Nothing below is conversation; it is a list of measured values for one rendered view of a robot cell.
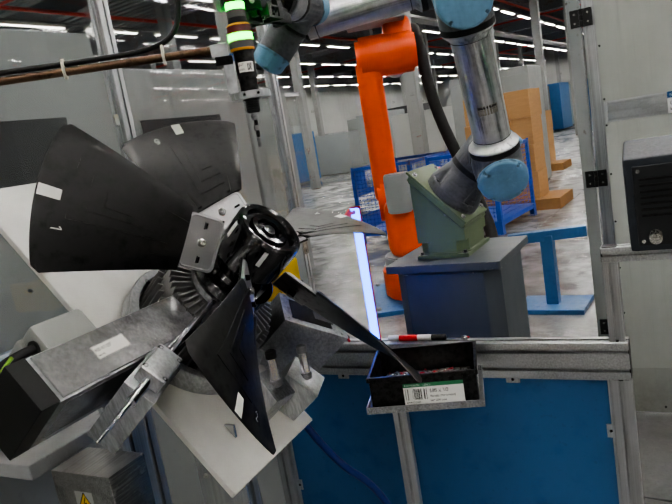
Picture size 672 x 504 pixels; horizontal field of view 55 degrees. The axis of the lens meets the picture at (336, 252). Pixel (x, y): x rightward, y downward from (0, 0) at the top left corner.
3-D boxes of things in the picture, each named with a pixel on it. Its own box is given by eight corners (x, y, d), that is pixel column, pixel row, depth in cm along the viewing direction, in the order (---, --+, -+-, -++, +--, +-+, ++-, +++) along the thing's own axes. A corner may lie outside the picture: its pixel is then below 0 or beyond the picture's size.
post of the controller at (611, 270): (609, 342, 129) (600, 247, 126) (610, 337, 132) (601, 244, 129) (625, 342, 128) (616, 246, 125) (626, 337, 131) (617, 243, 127)
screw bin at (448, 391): (370, 412, 127) (365, 379, 126) (381, 379, 143) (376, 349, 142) (482, 404, 123) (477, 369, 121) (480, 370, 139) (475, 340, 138)
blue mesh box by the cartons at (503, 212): (433, 238, 770) (422, 157, 754) (473, 219, 871) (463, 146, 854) (503, 234, 720) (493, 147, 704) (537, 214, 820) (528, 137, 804)
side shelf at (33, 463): (-47, 470, 129) (-51, 456, 128) (90, 394, 160) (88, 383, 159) (32, 481, 117) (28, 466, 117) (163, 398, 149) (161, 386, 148)
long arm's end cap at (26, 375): (-5, 408, 87) (24, 357, 81) (29, 449, 85) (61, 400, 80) (-26, 418, 84) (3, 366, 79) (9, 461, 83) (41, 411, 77)
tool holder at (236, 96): (220, 102, 109) (208, 42, 107) (221, 105, 116) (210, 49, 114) (272, 93, 110) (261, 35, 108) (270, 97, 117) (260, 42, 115)
